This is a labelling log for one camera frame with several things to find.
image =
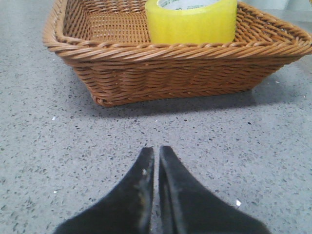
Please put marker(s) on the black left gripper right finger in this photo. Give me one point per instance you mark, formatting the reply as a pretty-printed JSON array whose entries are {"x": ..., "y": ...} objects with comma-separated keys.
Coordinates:
[{"x": 187, "y": 207}]

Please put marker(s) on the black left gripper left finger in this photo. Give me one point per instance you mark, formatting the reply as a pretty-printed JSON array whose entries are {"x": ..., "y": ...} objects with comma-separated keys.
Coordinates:
[{"x": 126, "y": 209}]

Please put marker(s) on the yellow tape roll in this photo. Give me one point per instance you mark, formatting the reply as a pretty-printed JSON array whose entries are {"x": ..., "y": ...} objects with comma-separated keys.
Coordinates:
[{"x": 191, "y": 21}]

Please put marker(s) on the brown wicker basket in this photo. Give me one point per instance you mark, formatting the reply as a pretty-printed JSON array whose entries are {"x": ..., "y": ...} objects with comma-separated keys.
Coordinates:
[{"x": 106, "y": 42}]

